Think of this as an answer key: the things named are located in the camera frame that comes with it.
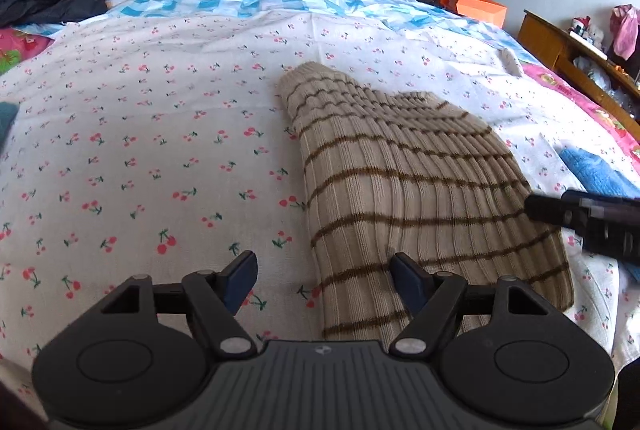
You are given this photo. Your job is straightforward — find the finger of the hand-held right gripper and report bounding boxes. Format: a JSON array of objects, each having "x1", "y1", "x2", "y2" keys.
[{"x1": 524, "y1": 193, "x2": 567, "y2": 226}]

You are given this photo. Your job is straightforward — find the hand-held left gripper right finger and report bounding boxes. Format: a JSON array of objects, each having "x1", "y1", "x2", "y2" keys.
[{"x1": 391, "y1": 253, "x2": 548, "y2": 358}]

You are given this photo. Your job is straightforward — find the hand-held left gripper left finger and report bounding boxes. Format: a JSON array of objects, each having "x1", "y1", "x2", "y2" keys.
[{"x1": 100, "y1": 251, "x2": 259, "y2": 358}]

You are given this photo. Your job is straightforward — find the beige brown striped knit sweater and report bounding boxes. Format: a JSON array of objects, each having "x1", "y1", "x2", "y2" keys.
[{"x1": 276, "y1": 61, "x2": 576, "y2": 343}]

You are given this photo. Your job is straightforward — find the blue towel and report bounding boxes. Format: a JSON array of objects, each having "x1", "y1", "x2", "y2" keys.
[{"x1": 559, "y1": 146, "x2": 640, "y2": 201}]

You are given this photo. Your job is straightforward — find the pink floral bed sheet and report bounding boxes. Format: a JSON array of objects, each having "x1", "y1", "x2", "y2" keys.
[{"x1": 0, "y1": 28, "x2": 640, "y2": 161}]

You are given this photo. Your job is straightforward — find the wooden bedside shelf cabinet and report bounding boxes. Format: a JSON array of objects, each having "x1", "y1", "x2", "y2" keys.
[{"x1": 517, "y1": 9, "x2": 640, "y2": 136}]

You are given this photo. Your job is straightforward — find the white plush toy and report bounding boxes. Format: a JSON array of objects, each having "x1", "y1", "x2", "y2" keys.
[{"x1": 570, "y1": 15, "x2": 608, "y2": 52}]

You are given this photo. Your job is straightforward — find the white cherry print bed sheet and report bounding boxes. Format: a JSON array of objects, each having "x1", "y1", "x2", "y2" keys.
[{"x1": 0, "y1": 8, "x2": 640, "y2": 398}]

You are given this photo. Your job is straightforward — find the pink hanging cloth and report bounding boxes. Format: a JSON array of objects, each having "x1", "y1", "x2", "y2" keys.
[{"x1": 610, "y1": 4, "x2": 640, "y2": 61}]

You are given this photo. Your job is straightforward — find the orange box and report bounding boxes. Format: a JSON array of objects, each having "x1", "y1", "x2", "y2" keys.
[{"x1": 439, "y1": 0, "x2": 508, "y2": 28}]

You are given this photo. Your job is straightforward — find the teal cloth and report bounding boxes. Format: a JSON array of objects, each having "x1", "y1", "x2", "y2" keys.
[{"x1": 0, "y1": 102, "x2": 20, "y2": 146}]

